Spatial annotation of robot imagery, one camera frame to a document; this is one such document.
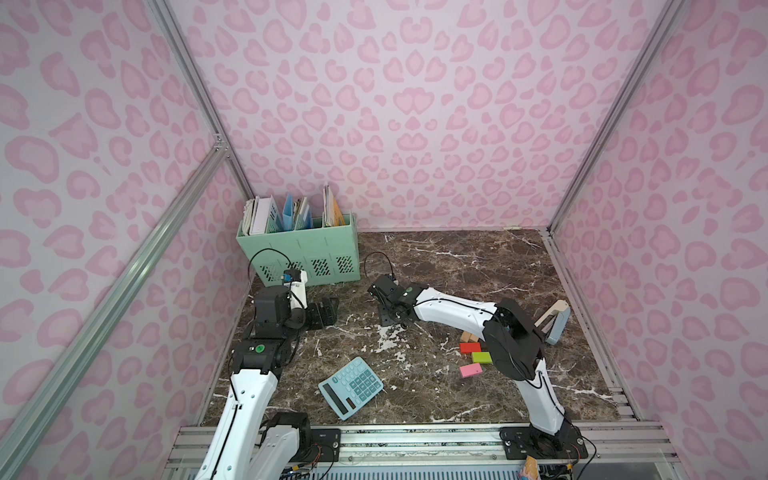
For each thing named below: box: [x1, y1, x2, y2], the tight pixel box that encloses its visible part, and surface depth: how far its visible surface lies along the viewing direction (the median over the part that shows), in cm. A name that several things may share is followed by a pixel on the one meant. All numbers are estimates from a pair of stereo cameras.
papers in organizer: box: [242, 183, 347, 236], surface depth 94 cm
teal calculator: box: [318, 356, 384, 421], surface depth 82 cm
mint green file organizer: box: [236, 217, 361, 287], surface depth 91 cm
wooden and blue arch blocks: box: [534, 299, 571, 345], surface depth 94 cm
